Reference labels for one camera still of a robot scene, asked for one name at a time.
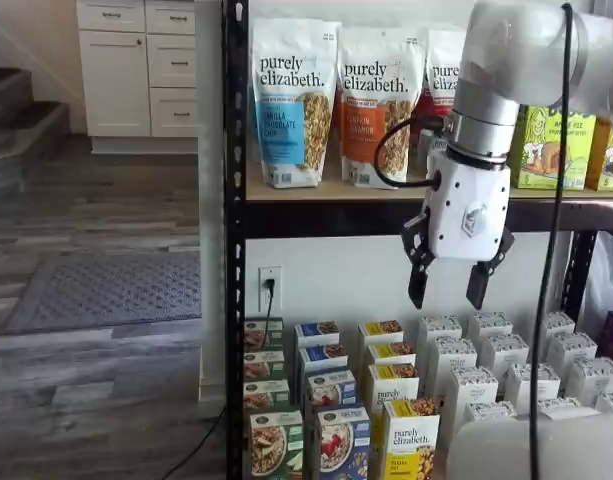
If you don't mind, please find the blue-top purely elizabeth box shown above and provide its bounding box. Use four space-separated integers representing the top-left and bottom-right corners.
299 343 348 381
294 321 341 351

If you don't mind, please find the blue purely elizabeth granola bag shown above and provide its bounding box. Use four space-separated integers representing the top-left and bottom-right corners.
250 18 343 190

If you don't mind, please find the wooden staircase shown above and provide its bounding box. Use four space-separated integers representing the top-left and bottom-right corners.
0 34 71 166

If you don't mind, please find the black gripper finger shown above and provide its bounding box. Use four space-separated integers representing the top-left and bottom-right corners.
465 227 516 310
399 209 437 310

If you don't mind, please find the red purely elizabeth granola bag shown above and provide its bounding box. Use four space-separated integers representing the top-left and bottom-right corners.
424 29 467 151
410 92 431 176

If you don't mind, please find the orange purely elizabeth granola bag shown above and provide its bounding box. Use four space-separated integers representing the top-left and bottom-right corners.
335 27 427 191

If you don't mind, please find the yellow Bobo's snack box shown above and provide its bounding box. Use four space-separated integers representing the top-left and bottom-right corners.
585 117 613 192

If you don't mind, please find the white drawer cabinet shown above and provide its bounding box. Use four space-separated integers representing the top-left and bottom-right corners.
76 0 197 155

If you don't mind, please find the white plastic bag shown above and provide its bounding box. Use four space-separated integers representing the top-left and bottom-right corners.
580 232 613 351

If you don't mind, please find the yellow purely elizabeth box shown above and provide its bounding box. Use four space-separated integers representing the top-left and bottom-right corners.
368 363 420 409
382 398 441 480
358 321 405 349
364 342 417 371

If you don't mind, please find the thin black floor cable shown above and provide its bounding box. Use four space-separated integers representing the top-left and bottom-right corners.
175 402 228 480

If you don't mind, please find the blue white Nature's Path box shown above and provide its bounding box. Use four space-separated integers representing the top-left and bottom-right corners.
305 368 357 416
315 405 371 480

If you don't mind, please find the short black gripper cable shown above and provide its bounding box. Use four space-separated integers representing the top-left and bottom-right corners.
374 115 445 190

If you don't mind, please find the green Bobo's apple pie box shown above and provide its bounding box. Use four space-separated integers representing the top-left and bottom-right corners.
514 104 598 191

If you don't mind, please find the green apple cinnamon oatmeal box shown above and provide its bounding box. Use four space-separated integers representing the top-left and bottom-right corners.
244 379 291 416
244 317 285 351
249 409 305 480
244 349 286 384

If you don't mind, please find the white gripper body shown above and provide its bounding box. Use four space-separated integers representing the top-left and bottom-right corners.
423 147 512 262

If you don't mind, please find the long black cable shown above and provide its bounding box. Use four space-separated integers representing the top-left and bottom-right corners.
528 2 575 480

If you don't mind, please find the wooden shelf board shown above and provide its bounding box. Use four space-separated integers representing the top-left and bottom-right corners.
245 167 613 202

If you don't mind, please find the grey door mat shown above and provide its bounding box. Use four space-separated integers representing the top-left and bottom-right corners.
0 251 203 335

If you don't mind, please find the black power cord plug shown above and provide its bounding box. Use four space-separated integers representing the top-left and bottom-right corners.
262 276 278 321

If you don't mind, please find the white wall outlet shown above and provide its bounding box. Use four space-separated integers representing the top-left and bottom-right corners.
258 266 283 312

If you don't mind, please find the black metal shelf frame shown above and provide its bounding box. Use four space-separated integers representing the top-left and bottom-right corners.
224 0 613 480

